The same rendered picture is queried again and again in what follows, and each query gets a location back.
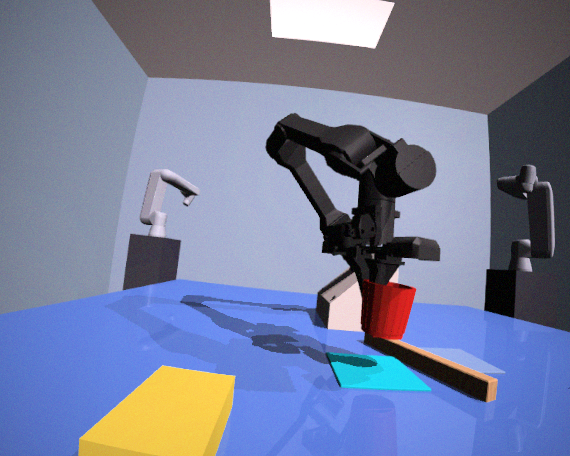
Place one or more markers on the red cup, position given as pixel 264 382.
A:
pixel 386 309

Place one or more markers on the long wooden bar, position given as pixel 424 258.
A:
pixel 472 382

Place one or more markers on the yellow flat block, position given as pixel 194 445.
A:
pixel 175 412

